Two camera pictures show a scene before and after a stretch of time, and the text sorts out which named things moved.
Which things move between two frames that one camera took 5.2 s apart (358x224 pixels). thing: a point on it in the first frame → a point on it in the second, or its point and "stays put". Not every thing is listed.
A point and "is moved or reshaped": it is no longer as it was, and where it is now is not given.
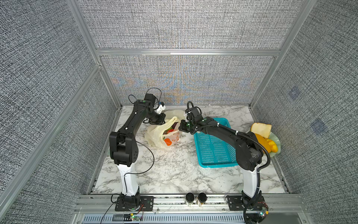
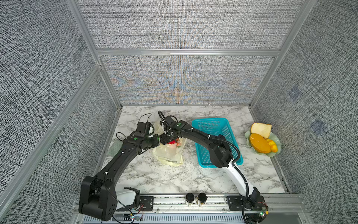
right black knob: [202, 197] stays put
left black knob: [189, 197] stays put
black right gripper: [182, 126] → [163, 140]
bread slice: [263, 129] stays put
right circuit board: [263, 212] stays put
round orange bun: [264, 142] stays put
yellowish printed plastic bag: [154, 133] is moved or reshaped
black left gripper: [161, 121] → [156, 141]
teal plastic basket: [216, 150] stays put
